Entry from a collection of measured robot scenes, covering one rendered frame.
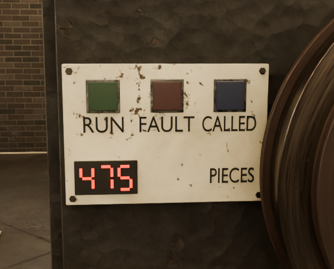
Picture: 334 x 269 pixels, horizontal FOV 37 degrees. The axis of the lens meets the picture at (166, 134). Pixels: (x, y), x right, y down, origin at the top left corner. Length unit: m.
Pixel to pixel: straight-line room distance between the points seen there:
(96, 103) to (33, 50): 6.09
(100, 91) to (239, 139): 0.19
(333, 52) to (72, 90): 0.31
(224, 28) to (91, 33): 0.17
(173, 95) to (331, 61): 0.20
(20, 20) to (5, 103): 1.09
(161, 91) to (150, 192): 0.13
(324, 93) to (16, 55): 6.31
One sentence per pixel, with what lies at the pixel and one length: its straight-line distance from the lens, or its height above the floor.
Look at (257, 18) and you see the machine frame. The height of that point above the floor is 1.30.
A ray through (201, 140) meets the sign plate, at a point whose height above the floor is 1.14.
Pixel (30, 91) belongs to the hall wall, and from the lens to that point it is 6.72.
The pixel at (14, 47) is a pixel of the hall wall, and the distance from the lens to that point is 6.75.
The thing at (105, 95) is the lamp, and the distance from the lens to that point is 0.62.
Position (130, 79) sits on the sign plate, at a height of 1.22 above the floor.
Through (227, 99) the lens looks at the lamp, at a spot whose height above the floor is 1.20.
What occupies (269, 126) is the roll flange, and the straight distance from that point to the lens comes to 0.58.
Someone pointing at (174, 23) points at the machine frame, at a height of 1.29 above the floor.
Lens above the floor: 1.25
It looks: 9 degrees down
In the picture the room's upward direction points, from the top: straight up
